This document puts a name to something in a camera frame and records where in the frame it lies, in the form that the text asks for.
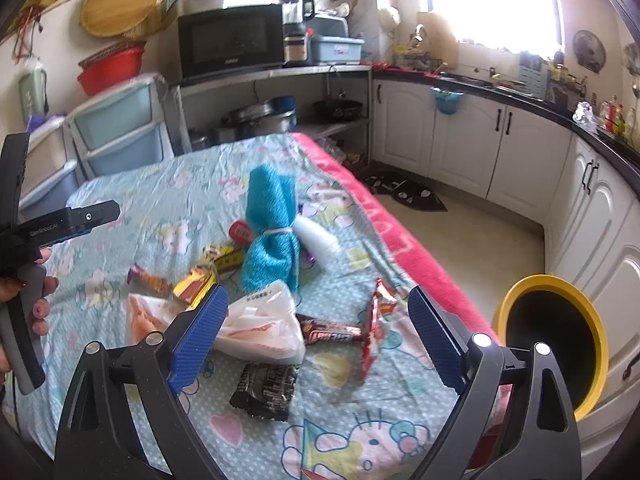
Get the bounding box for yellow red snack wrapper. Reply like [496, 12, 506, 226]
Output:
[172, 264, 218, 310]

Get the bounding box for red plastic basin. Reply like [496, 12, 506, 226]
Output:
[77, 41, 145, 96]

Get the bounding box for black wok pan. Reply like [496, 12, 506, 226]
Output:
[312, 94, 363, 124]

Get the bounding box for yellow green snack packet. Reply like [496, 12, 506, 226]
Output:
[200, 244, 244, 274]

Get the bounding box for light blue plastic box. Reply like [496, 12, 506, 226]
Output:
[310, 36, 364, 65]

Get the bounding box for round wall decoration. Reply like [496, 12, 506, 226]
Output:
[573, 29, 606, 74]

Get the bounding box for steel cooking pot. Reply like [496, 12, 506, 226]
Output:
[226, 96, 297, 139]

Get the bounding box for blue hanging basket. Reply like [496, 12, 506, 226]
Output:
[431, 87, 463, 115]

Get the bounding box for dark red candy bar wrapper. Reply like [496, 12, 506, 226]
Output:
[295, 313, 366, 346]

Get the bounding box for white shelf unit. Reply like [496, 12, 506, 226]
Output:
[163, 65, 372, 157]

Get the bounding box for white plastic bag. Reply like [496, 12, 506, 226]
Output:
[127, 280, 305, 365]

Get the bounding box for round woven bamboo tray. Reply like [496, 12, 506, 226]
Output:
[79, 0, 165, 40]

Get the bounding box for black microwave oven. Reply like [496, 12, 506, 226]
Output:
[177, 4, 284, 80]

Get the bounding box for white kitchen base cabinets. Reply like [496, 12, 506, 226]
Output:
[371, 78, 639, 478]

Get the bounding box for black floor mat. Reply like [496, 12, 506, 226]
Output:
[362, 171, 447, 212]

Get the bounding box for red snack can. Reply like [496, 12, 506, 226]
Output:
[229, 220, 256, 247]

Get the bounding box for brown candy wrapper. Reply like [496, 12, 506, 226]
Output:
[127, 263, 174, 297]

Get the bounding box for green hanging bottle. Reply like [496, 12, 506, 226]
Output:
[18, 58, 49, 124]

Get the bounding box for person's left hand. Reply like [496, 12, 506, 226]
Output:
[1, 249, 48, 396]

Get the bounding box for blue towel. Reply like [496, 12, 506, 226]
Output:
[240, 165, 299, 292]

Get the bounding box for blender with black lid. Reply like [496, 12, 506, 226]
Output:
[279, 0, 316, 66]

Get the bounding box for black snack wrapper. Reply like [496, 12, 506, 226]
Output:
[229, 363, 299, 422]

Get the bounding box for red long snack wrapper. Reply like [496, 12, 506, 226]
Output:
[361, 278, 397, 379]

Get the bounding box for yellow round trash bin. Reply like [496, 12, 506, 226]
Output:
[492, 274, 608, 422]

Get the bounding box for black stone countertop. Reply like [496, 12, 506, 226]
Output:
[372, 64, 639, 196]

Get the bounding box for hello kitty patterned table cloth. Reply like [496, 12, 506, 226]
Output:
[2, 134, 451, 479]

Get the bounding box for plastic drawer cabinet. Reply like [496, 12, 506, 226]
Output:
[20, 74, 174, 220]

